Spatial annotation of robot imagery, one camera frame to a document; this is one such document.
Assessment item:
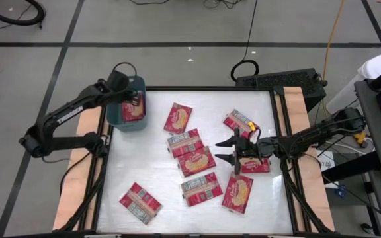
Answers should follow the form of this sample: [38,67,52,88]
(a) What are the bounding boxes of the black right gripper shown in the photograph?
[214,128,269,175]

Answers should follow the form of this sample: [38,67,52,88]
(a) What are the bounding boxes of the red microwave popcorn bag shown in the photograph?
[166,128,206,159]
[180,171,224,208]
[221,172,255,215]
[176,145,217,178]
[120,92,146,123]
[163,102,194,136]
[222,108,261,139]
[118,182,163,226]
[239,156,271,174]

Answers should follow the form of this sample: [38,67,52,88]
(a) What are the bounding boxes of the teal plastic basket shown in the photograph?
[106,75,148,132]

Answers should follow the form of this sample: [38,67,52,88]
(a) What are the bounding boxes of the light wooden side board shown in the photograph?
[275,86,336,232]
[52,105,112,231]

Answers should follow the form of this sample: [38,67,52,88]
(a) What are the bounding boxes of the black perforated equipment case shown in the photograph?
[235,67,327,112]

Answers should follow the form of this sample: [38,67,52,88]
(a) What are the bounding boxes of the white paper sheet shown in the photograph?
[316,150,336,173]

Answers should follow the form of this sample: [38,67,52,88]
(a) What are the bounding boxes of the small black floor object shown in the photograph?
[360,223,376,235]

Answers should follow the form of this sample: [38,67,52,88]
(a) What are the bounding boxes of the white plastic bin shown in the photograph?
[325,54,381,115]

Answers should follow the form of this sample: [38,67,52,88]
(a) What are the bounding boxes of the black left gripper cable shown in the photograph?
[112,61,138,82]

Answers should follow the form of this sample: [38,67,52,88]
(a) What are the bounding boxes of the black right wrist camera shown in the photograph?
[242,138,261,157]

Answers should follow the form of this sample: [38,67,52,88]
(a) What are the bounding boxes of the black aluminium table frame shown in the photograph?
[56,85,335,238]

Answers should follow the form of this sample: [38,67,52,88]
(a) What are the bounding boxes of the black coiled floor cable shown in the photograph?
[230,0,260,83]

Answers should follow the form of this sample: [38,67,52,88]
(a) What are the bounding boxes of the thick black hose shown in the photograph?
[0,0,46,27]

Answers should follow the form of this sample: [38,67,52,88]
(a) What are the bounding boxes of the white power cable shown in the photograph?
[325,140,375,156]

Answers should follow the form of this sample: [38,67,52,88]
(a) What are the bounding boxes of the yellow extension cable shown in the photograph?
[321,0,369,146]

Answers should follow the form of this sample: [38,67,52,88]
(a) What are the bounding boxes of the tangled black floor cable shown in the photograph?
[203,0,246,10]

